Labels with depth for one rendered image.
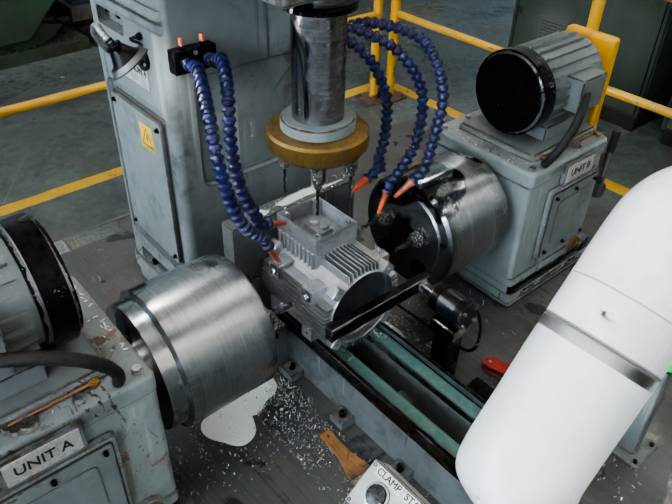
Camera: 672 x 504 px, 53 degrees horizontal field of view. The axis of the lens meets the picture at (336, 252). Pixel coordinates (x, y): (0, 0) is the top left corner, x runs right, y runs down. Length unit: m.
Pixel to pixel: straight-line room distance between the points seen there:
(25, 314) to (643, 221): 0.70
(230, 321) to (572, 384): 0.70
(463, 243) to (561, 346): 0.92
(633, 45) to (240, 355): 3.65
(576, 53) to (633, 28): 2.82
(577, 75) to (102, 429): 1.15
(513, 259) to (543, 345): 1.10
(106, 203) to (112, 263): 1.79
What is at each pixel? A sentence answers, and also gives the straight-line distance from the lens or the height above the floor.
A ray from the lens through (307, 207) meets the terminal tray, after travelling 1.34.
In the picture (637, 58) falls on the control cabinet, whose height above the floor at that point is 0.44.
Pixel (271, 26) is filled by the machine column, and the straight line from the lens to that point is 1.30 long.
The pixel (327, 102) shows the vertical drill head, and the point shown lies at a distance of 1.13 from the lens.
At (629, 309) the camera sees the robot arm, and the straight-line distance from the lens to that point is 0.48.
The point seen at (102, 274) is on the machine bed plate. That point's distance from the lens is 1.77.
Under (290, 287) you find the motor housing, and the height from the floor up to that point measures 1.04.
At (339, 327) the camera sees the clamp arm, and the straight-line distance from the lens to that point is 1.22.
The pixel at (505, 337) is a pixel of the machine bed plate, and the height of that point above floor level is 0.80.
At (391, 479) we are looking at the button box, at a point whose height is 1.08.
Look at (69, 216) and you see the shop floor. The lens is 3.53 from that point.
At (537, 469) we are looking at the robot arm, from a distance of 0.49.
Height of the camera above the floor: 1.86
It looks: 37 degrees down
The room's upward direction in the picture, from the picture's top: 2 degrees clockwise
